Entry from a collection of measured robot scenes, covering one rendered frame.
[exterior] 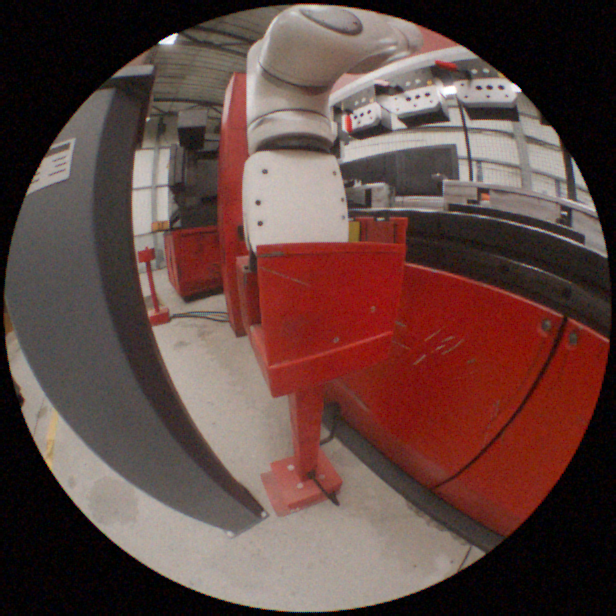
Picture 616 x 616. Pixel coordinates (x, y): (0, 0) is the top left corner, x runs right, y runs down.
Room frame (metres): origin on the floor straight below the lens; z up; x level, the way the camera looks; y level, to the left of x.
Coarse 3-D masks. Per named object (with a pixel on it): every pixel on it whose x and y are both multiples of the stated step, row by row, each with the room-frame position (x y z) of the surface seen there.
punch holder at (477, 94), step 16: (464, 64) 0.30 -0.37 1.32; (480, 64) 0.26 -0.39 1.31; (464, 80) 0.31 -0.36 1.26; (480, 80) 0.28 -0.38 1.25; (496, 80) 0.24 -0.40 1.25; (464, 96) 0.32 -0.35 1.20; (480, 96) 0.29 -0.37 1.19; (496, 96) 0.25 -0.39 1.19; (512, 96) 0.22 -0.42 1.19; (480, 112) 0.33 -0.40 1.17; (496, 112) 0.29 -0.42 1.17; (512, 112) 0.25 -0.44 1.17
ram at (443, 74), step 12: (432, 36) 0.34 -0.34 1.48; (432, 48) 0.36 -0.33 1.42; (444, 48) 0.33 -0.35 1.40; (432, 60) 0.37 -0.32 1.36; (444, 60) 0.34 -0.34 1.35; (396, 72) 0.47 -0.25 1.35; (444, 72) 0.38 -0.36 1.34; (336, 84) 0.69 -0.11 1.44; (360, 84) 0.59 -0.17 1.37; (372, 84) 0.55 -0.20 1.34
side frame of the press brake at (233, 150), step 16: (240, 80) 1.38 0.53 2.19; (240, 96) 1.39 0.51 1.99; (224, 112) 1.49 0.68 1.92; (240, 112) 1.40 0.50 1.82; (224, 128) 1.42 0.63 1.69; (240, 128) 1.41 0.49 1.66; (224, 144) 1.36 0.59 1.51; (240, 144) 1.41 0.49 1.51; (224, 160) 1.35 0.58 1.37; (240, 160) 1.42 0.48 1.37; (224, 176) 1.35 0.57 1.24; (240, 176) 1.42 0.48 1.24; (224, 192) 1.35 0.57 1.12; (240, 192) 1.42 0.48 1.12; (224, 208) 1.35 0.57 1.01; (240, 208) 1.42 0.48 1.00; (224, 224) 1.35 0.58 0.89; (240, 224) 1.42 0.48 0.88; (224, 240) 1.35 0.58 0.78; (224, 256) 1.39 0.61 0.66; (224, 272) 1.44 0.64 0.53; (224, 288) 1.52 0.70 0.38; (240, 320) 1.38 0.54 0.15; (240, 336) 1.37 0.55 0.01
